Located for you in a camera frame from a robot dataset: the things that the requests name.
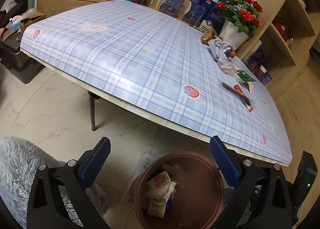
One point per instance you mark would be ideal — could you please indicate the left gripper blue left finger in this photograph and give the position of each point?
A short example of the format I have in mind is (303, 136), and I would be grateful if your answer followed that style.
(91, 162)

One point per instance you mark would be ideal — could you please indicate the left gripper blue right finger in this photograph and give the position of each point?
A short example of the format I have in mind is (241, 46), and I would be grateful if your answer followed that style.
(227, 162)

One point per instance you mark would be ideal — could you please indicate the black plastic spoon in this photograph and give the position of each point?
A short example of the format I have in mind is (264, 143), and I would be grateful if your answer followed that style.
(230, 89)

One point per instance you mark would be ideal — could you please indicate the blue luckin coffee bag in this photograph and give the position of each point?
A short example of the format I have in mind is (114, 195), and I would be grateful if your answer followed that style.
(169, 198)

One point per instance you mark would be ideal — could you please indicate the white candle card packaging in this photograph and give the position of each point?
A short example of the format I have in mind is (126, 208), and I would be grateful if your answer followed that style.
(249, 85)

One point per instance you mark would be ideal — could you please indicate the green sachet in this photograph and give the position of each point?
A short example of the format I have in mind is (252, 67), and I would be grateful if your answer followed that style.
(244, 76)

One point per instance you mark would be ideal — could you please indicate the clear plastic wrapper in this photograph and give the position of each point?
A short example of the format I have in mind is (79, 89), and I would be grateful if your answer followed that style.
(227, 67)

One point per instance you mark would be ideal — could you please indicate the silver foil bag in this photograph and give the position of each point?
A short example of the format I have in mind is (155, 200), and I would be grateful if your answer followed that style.
(221, 50)

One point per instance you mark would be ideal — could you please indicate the brown red paper bag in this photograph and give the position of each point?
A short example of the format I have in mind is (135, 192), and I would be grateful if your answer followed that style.
(207, 36)

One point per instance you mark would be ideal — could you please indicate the floral snack wrapper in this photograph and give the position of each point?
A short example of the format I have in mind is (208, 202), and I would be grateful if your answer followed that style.
(159, 187)

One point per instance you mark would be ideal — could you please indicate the cream plastic lid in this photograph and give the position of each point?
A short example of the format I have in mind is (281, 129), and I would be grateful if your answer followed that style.
(238, 79)

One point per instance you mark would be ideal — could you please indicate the brown round trash bin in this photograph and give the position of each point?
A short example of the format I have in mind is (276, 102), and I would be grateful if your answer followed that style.
(198, 196)

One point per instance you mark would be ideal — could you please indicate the small purple box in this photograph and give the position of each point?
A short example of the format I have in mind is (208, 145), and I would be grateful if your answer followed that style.
(266, 78)

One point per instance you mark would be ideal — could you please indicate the red paper cup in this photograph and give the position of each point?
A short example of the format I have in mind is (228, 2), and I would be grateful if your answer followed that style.
(260, 72)

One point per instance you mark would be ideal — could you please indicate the stack of pastel cups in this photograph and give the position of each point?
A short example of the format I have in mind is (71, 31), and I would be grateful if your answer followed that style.
(251, 52)

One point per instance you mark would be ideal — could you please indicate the blue plaid tablecloth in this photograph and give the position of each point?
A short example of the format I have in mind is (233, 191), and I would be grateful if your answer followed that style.
(156, 67)

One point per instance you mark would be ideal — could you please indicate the wooden shelf unit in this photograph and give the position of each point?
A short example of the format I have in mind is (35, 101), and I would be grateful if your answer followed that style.
(285, 61)

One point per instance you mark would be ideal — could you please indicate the white blue milk box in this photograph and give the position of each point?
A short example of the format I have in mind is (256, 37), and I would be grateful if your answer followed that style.
(211, 20)

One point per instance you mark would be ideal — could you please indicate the red gift basket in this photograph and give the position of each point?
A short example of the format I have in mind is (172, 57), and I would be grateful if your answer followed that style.
(283, 28)

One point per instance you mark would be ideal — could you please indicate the red rose plant white pot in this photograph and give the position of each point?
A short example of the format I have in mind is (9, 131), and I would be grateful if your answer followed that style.
(241, 20)

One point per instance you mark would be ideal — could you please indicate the blue silver gift box right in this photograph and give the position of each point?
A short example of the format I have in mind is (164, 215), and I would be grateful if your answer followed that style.
(191, 13)

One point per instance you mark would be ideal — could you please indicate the pile of clothes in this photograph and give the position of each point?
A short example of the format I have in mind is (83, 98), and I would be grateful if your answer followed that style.
(17, 16)

